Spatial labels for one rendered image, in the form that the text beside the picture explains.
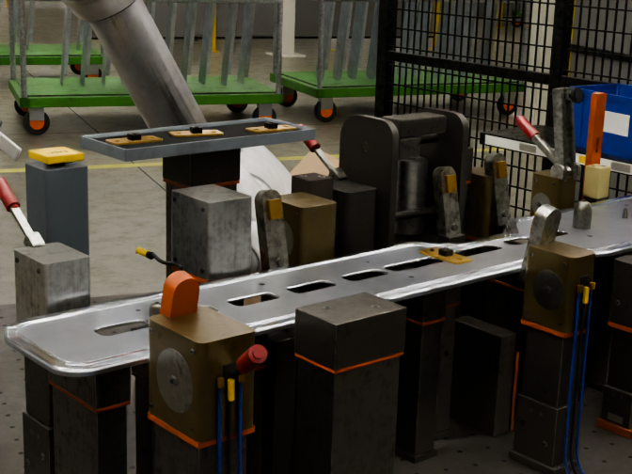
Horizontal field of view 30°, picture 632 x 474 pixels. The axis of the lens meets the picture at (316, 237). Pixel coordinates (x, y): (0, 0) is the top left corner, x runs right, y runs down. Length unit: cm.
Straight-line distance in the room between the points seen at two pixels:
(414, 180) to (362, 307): 59
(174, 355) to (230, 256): 43
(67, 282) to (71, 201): 22
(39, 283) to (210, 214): 27
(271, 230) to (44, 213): 33
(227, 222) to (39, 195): 28
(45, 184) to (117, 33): 41
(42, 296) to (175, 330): 32
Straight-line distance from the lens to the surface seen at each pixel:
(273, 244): 177
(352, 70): 969
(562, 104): 225
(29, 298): 162
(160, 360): 134
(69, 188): 176
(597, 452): 195
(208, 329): 131
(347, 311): 147
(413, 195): 205
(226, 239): 170
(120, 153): 177
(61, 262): 157
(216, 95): 863
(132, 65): 209
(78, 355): 141
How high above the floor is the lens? 150
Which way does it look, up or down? 15 degrees down
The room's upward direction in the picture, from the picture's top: 2 degrees clockwise
